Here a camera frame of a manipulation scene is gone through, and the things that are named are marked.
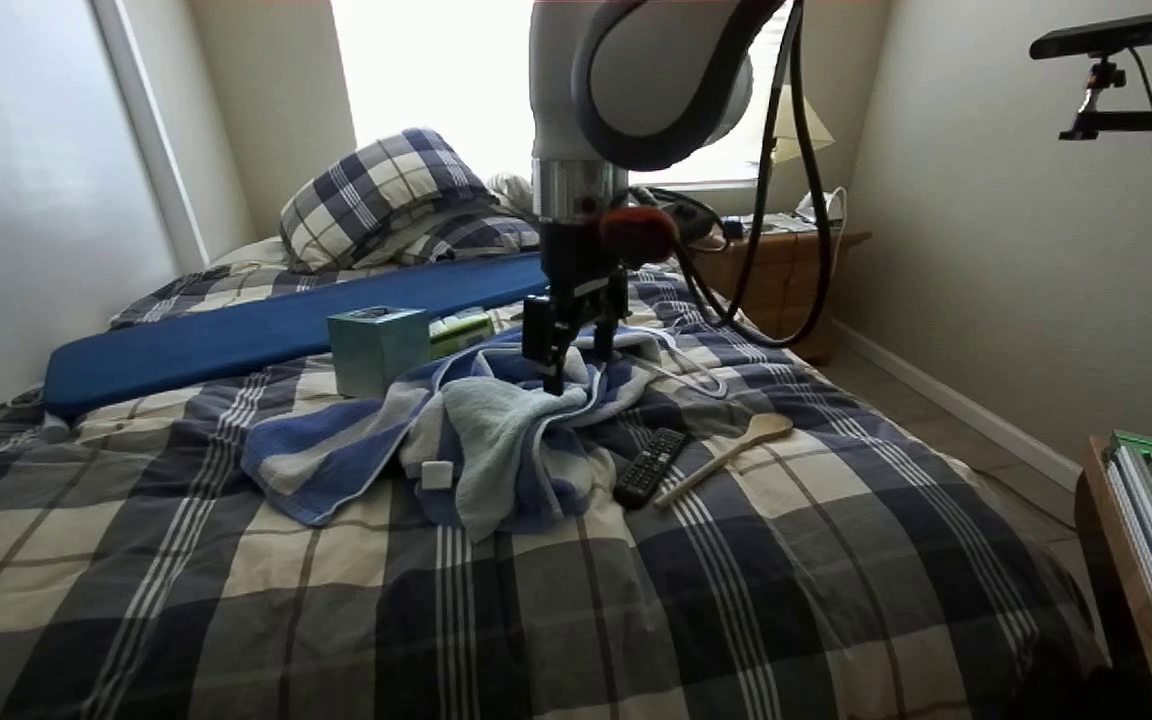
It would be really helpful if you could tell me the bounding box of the blue white striped towel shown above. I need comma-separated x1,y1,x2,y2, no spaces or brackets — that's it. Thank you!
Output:
236,314,681,535

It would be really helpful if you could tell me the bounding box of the red black wrist camera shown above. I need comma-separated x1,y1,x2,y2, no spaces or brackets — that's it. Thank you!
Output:
594,199,681,269

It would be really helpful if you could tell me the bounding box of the light blue towel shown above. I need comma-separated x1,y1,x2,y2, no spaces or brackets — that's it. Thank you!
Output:
440,373,592,543

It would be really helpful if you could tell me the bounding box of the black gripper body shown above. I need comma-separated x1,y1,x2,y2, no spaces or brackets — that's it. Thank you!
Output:
521,206,637,366

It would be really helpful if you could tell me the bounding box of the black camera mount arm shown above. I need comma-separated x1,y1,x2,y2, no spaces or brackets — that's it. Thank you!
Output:
1055,53,1152,145

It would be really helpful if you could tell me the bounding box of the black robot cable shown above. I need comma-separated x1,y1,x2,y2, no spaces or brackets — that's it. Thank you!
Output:
662,0,845,353

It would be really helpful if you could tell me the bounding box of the black remote control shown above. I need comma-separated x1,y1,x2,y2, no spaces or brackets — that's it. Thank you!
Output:
613,426,690,512

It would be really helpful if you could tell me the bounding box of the wooden spoon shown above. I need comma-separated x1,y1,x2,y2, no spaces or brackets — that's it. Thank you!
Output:
652,406,794,512

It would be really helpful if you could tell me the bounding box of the wooden nightstand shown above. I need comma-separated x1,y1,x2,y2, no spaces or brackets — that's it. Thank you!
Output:
681,221,873,366

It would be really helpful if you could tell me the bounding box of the blue white plaid pillow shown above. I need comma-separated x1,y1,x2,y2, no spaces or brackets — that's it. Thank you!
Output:
274,122,547,276

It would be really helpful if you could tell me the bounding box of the blue beige plaid comforter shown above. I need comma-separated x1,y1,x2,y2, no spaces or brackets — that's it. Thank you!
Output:
0,236,1111,720

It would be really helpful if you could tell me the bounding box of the small green box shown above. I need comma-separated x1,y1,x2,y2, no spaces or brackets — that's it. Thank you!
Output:
423,306,501,359

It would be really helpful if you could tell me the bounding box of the black camera on mount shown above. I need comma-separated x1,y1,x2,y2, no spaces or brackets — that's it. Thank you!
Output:
1028,3,1152,62

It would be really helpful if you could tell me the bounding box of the teal tissue box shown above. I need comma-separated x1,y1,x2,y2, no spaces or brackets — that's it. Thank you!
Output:
322,299,431,400

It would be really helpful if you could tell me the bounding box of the blue ironing board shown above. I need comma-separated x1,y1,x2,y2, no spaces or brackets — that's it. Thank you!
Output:
38,247,552,422

